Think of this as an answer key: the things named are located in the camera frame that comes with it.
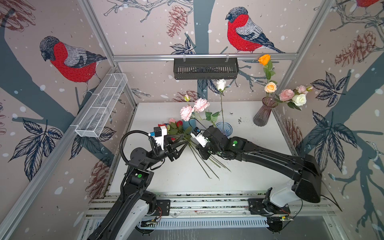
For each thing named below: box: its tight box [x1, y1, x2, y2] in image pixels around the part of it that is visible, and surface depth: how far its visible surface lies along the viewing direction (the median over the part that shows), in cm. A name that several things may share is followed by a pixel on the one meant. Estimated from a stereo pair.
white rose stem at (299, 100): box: [287, 94, 307, 111], surface depth 67 cm
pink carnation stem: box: [279, 85, 313, 102], surface depth 83 cm
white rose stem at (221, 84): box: [217, 78, 230, 133], surface depth 74 cm
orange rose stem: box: [258, 54, 276, 82], surface depth 90 cm
